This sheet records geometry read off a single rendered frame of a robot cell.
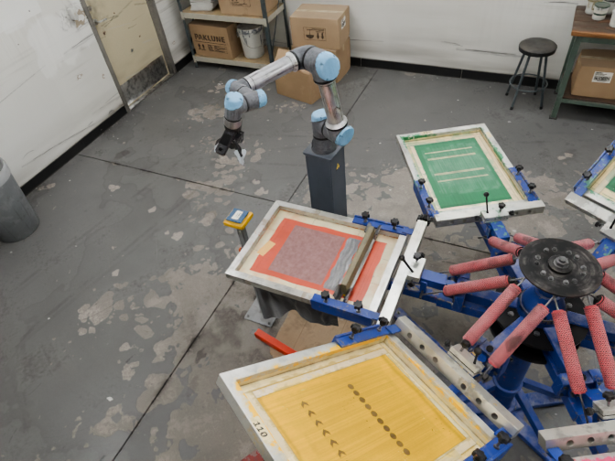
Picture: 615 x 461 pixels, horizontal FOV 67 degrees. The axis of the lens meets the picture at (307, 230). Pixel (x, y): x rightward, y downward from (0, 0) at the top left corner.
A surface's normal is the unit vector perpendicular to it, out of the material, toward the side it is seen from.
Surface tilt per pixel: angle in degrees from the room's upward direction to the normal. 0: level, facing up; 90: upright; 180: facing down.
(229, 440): 0
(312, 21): 89
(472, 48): 90
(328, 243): 0
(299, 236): 0
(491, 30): 90
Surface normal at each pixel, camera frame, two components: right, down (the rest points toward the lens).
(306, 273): -0.10, -0.70
